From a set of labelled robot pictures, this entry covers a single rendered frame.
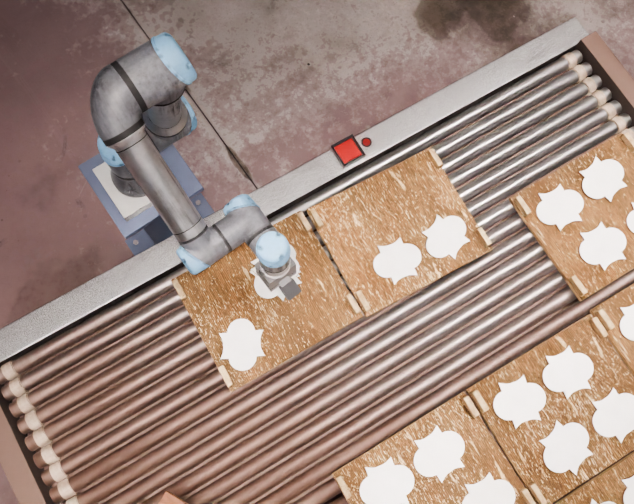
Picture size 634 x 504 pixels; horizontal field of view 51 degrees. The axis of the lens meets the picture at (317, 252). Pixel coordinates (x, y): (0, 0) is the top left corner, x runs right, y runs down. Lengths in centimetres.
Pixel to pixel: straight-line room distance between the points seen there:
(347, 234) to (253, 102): 134
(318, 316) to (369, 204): 35
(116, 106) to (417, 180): 91
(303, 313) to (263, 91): 151
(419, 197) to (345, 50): 141
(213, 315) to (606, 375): 107
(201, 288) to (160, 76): 66
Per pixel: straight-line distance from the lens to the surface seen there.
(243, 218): 155
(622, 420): 199
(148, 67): 144
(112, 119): 144
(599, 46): 231
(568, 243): 203
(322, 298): 184
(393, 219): 192
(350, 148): 199
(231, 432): 183
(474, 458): 186
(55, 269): 300
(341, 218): 190
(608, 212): 210
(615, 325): 202
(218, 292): 186
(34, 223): 308
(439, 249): 190
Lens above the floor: 274
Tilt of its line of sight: 75 degrees down
